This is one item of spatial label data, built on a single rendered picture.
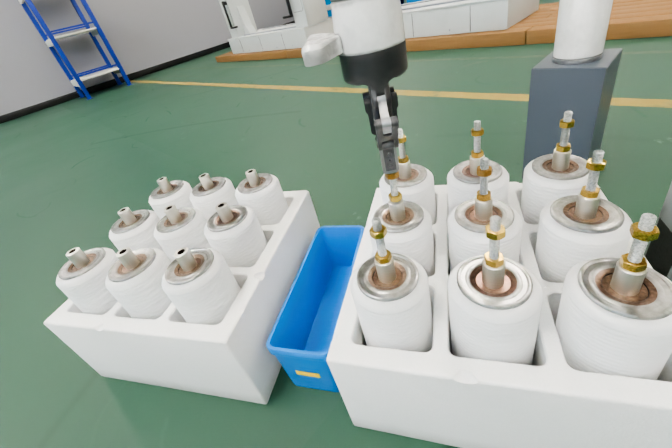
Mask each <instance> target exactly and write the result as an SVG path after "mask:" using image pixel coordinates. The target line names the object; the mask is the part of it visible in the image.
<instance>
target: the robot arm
mask: <svg viewBox="0 0 672 448"><path fill-rule="evenodd" d="M330 1H331V9H332V21H333V29H334V32H333V33H319V34H313V35H311V36H309V37H308V39H307V41H306V43H305V44H304V46H303V48H302V51H301V53H302V57H303V61H304V65H305V66H306V67H312V66H316V65H320V64H323V63H326V62H328V61H329V60H331V59H333V58H335V57H336V56H338V55H339V58H340V63H341V68H342V72H343V77H344V80H345V82H346V83H347V84H350V85H354V86H360V85H367V86H368V91H366V92H362V95H363V101H364V106H365V111H366V113H367V114H368V118H369V123H370V128H371V132H372V134H373V135H376V137H375V141H377V143H376V146H377V148H378V149H379V153H380V159H381V165H382V169H383V173H384V174H390V173H395V172H398V171H399V163H398V156H397V149H396V148H397V147H399V140H398V128H399V120H398V115H397V107H398V97H397V92H396V91H394V86H389V81H390V80H391V79H393V78H394V77H399V76H400V75H402V74H403V73H404V72H405V71H406V70H407V68H408V59H407V50H406V40H405V31H404V21H403V12H402V7H401V2H400V0H330ZM612 4H613V0H560V2H559V10H558V19H557V27H556V36H555V43H554V52H553V60H552V61H553V62H554V63H557V64H564V65H573V64H583V63H589V62H593V61H596V60H599V59H600V58H602V55H603V50H604V45H605V39H606V35H607V30H608V24H609V19H610V14H611V9H612Z"/></svg>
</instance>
